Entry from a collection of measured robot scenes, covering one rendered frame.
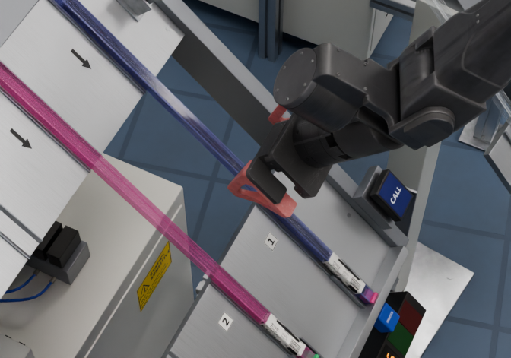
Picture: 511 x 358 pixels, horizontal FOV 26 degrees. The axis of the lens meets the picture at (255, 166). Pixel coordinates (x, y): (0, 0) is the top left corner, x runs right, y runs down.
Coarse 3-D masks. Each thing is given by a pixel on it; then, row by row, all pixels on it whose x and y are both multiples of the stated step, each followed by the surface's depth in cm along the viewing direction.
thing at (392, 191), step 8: (392, 176) 130; (384, 184) 129; (392, 184) 130; (400, 184) 131; (384, 192) 129; (392, 192) 130; (400, 192) 130; (408, 192) 131; (392, 200) 129; (400, 200) 130; (408, 200) 131; (392, 208) 129; (400, 208) 130; (400, 216) 130
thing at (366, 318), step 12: (396, 252) 133; (384, 264) 133; (396, 264) 132; (384, 276) 131; (396, 276) 131; (372, 288) 131; (384, 288) 130; (384, 300) 129; (360, 312) 129; (372, 312) 128; (360, 324) 128; (372, 324) 128; (348, 336) 128; (360, 336) 126; (348, 348) 126; (360, 348) 126
